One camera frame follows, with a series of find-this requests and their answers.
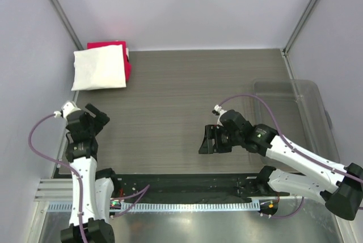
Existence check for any clear plastic bin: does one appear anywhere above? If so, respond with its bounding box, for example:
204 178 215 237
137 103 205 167
252 79 340 163

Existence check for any aluminium front rail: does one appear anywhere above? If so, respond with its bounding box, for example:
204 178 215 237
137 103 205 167
33 177 345 202

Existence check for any folded pink t-shirt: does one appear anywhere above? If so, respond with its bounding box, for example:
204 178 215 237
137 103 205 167
87 40 132 82

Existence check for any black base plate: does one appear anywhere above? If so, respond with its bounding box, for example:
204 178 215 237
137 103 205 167
116 173 277 197

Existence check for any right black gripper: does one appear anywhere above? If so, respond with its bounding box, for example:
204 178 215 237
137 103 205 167
199 124 242 154

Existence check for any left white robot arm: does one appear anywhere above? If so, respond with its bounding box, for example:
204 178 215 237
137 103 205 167
61 101 121 242

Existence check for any left aluminium frame post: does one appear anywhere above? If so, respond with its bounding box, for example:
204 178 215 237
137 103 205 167
49 0 84 50

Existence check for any white Coca-Cola t-shirt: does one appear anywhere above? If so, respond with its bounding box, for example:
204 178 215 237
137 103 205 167
71 45 126 91

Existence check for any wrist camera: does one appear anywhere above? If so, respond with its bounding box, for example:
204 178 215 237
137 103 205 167
212 104 226 120
53 101 80 120

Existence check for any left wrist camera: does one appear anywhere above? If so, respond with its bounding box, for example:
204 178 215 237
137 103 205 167
53 101 80 120

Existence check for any right aluminium frame post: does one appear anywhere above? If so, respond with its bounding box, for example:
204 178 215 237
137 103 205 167
281 0 320 56

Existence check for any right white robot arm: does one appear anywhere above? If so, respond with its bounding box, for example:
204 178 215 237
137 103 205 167
199 105 362 221

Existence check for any white slotted cable duct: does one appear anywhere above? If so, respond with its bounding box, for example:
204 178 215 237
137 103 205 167
47 200 260 213

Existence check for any aluminium frame post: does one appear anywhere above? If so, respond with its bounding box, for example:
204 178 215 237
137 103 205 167
281 0 320 56
49 0 84 50

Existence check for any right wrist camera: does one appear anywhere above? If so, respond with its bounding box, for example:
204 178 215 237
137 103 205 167
212 104 226 120

